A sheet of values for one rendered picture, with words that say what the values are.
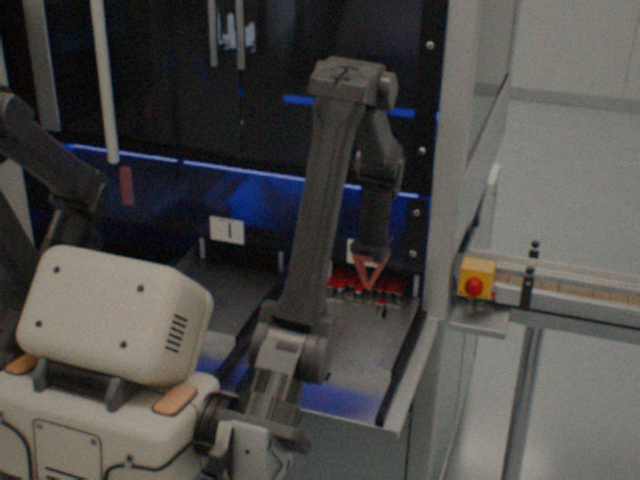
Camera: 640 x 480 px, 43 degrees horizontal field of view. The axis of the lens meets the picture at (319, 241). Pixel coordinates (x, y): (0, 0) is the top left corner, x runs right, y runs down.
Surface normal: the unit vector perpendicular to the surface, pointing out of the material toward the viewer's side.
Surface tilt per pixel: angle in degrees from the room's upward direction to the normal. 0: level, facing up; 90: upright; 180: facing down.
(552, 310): 90
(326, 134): 70
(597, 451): 0
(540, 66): 90
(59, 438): 82
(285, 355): 37
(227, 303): 0
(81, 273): 48
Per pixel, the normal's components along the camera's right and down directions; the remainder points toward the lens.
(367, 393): 0.02, -0.88
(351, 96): -0.25, 0.11
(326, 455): -0.31, 0.44
